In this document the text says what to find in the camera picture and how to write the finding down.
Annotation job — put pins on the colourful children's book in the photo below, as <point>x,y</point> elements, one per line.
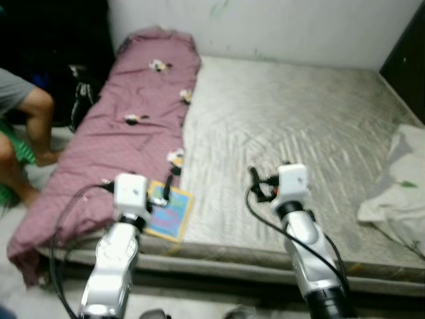
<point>174,216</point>

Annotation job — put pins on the white pillow with tree print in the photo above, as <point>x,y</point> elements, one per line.
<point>398,193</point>

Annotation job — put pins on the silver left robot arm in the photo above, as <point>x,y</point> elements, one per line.
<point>109,266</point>

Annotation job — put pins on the grey quilted mattress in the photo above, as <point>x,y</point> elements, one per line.
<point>279,119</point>

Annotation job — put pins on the pink printed blanket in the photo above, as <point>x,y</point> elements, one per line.
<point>113,146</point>

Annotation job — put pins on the grey speckled bed base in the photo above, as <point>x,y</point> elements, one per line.
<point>232,269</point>

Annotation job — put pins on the black white striped object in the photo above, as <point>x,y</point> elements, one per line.
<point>81,96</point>

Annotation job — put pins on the green striped cloth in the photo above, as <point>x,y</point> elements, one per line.
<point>25,151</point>

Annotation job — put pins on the person in grey shorts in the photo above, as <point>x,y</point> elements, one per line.
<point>36,106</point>

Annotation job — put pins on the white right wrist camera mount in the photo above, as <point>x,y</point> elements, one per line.
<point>292,183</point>

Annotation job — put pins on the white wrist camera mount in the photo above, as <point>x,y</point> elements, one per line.
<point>131,193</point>
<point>292,183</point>

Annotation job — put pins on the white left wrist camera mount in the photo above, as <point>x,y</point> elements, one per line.
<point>131,193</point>

